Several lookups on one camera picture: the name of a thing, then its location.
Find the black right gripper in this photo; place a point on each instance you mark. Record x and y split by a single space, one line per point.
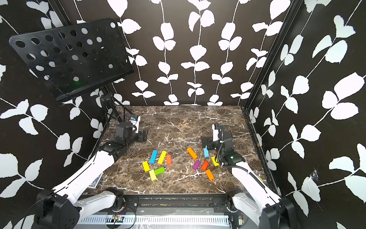
210 141

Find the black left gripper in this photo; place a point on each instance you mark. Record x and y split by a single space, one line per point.
142 136

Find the cyan block group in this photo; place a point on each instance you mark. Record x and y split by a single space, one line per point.
153 157
206 152

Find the yellow small block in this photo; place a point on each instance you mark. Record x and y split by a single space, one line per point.
146 166

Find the red-orange small block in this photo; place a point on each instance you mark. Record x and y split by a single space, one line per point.
168 159

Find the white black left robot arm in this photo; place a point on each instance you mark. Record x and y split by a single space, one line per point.
62 208

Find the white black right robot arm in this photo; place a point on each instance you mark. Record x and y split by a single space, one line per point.
263 207

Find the yellow block right group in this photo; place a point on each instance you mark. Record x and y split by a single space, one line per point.
215 163

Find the orange long block upper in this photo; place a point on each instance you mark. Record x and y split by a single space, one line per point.
192 153

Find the red block right group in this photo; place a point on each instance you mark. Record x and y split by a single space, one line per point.
205 166

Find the purple block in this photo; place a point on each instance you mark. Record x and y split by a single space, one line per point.
196 165

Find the orange block lower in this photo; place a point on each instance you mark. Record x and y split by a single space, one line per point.
209 174

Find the yellow long block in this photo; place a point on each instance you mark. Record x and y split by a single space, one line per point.
162 158

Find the green block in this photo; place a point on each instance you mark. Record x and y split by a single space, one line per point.
159 171

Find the light yellow-green block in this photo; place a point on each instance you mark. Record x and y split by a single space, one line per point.
152 175

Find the black perforated music stand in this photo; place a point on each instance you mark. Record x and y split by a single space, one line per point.
77 59

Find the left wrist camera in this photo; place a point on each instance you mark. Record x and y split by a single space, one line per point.
134 122

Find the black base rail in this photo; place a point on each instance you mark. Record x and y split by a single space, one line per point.
220 203

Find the white slotted cable duct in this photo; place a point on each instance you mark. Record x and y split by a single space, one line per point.
104 220

